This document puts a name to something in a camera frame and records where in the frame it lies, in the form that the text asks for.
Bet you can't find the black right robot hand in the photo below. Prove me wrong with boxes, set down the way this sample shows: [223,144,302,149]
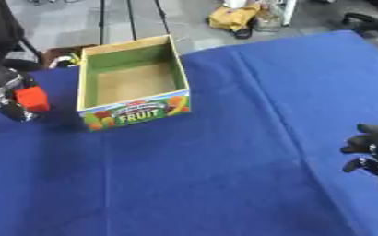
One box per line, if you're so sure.
[338,123,378,210]

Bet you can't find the brown basket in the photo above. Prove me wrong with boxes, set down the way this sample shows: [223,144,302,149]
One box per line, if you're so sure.
[39,43,100,69]

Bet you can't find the black tripod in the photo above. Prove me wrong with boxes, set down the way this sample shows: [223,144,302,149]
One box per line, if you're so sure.
[97,0,173,46]

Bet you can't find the orange block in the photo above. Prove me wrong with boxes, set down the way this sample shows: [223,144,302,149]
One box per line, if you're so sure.
[13,85,53,113]

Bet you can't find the cardboard box with green inside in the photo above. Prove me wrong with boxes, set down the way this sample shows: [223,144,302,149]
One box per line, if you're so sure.
[74,34,195,133]

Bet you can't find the clear plastic bag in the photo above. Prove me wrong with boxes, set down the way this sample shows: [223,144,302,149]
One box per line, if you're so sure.
[252,2,286,33]

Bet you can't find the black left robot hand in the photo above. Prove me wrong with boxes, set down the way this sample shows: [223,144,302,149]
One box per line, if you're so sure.
[0,67,42,123]

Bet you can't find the black office chair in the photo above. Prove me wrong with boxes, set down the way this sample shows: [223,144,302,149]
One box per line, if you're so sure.
[340,0,378,60]

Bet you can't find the white post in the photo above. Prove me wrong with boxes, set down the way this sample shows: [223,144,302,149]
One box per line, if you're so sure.
[279,0,299,28]

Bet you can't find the yellow bag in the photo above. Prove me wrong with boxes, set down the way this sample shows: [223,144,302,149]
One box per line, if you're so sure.
[205,3,264,32]

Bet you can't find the black sandal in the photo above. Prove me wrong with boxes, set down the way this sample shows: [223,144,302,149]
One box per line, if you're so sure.
[230,27,257,40]

